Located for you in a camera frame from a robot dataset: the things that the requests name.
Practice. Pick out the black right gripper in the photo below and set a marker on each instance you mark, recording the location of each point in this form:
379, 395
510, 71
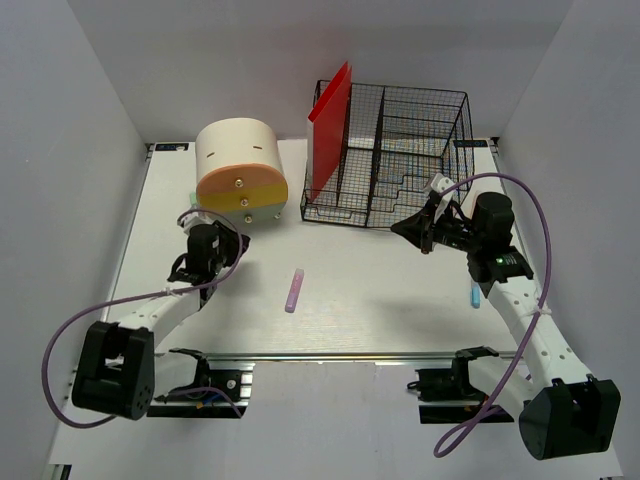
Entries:
420, 228

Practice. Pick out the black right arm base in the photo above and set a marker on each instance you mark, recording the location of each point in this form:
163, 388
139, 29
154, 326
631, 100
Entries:
442, 386

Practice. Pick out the red folder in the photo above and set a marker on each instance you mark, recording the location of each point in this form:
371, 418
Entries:
325, 130

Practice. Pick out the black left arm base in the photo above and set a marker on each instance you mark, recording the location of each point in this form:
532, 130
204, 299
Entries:
194, 385

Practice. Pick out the black table corner label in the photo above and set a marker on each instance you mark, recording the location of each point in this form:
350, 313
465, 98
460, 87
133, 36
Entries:
171, 147

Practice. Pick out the blue highlighter pen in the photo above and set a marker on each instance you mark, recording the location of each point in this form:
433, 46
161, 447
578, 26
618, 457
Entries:
475, 296

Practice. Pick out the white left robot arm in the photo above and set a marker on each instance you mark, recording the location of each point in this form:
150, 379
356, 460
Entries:
122, 370

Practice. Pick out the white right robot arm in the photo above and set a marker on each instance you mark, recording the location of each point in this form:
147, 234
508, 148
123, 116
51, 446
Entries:
562, 409

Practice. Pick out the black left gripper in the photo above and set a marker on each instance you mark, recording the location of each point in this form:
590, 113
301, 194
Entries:
237, 243

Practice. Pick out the pink highlighter pen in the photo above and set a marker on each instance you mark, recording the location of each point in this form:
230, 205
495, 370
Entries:
294, 291

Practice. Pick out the round white drawer cabinet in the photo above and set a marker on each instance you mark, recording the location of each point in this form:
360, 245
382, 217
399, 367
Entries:
239, 172

